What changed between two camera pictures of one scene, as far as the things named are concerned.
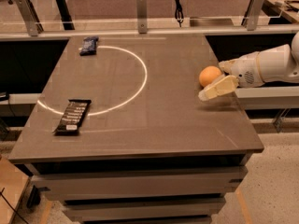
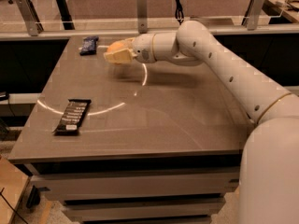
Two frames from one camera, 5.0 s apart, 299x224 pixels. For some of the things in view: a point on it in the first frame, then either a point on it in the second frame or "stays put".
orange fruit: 207,75 -> 118,46
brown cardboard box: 13,186 stays put
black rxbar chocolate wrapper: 72,120 stays put
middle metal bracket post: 142,24 stays put
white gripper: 246,69 -> 143,49
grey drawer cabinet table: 149,150 stays put
